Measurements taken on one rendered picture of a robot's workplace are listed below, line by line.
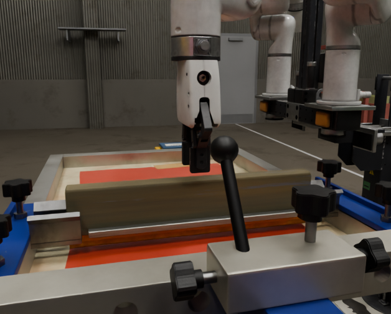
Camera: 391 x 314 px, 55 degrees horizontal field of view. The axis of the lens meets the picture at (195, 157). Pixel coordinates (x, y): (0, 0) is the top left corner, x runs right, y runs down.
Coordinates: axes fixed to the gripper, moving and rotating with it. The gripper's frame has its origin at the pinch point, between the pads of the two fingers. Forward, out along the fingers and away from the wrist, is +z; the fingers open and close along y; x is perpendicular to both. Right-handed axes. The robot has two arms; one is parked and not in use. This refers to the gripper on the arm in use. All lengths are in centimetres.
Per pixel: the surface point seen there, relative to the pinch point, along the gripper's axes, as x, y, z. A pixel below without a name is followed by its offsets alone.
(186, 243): 2.0, -1.8, 14.0
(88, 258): 17.3, -3.1, 14.0
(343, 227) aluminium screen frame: -25.6, -4.3, 12.9
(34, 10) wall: 132, 860, -145
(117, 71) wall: -38, 851, -18
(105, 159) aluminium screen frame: 13, 56, 12
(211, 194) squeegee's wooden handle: -2.3, -1.3, 6.0
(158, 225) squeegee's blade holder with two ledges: 6.6, -2.5, 10.0
